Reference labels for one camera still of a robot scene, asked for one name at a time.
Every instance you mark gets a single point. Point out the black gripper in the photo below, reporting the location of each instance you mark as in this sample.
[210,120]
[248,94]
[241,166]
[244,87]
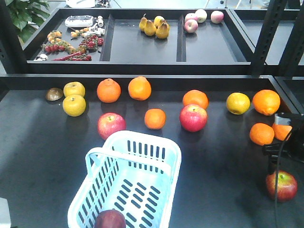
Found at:
[292,146]

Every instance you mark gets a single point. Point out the dark red apple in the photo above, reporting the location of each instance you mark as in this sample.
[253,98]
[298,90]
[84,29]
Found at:
[286,187]
[110,219]

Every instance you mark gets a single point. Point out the light blue plastic basket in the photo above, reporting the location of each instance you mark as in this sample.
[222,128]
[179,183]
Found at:
[134,173]

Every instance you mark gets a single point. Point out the large orange right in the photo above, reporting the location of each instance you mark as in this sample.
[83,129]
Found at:
[266,102]

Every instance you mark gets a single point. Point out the black wooden fruit display stand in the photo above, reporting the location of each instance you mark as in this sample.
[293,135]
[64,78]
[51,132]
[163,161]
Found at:
[222,175]

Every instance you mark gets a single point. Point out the red apple among oranges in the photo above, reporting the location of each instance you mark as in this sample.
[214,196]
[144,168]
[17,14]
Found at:
[193,118]

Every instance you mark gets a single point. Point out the orange fruit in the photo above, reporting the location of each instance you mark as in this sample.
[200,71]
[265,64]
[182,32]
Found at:
[155,119]

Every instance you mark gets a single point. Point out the pink apple back tray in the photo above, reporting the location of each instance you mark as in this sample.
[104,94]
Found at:
[191,26]

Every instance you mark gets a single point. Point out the brown yellow pear group item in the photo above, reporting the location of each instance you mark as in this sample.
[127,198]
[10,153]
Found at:
[162,32]

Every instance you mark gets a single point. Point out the red apple far left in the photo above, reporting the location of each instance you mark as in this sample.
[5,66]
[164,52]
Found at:
[110,123]

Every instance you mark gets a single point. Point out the yellow round pear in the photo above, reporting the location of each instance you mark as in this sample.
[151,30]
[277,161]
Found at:
[74,105]

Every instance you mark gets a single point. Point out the white remote device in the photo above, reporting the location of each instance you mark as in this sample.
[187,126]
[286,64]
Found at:
[79,21]

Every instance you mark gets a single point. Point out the green potted plant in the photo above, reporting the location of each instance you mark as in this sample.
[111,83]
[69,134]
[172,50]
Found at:
[27,16]

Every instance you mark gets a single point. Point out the black upright post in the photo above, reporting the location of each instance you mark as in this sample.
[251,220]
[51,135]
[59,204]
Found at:
[271,21]

